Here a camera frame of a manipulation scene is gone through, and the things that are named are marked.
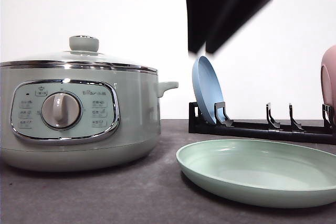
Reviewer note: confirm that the glass steamer lid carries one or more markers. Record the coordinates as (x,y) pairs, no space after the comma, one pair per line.
(83,54)

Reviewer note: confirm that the green plate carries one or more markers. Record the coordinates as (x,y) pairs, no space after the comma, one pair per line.
(262,173)

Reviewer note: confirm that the pink plate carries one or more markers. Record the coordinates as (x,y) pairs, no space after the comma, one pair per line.
(328,79)

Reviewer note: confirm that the black plate rack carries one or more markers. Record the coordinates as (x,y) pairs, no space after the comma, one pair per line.
(223,126)

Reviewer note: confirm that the blue plate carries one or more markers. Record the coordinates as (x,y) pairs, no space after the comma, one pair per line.
(207,87)

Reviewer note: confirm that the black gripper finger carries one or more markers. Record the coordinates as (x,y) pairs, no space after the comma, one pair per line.
(201,16)
(228,16)

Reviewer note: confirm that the green electric steamer pot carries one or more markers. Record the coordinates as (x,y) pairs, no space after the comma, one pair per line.
(79,116)

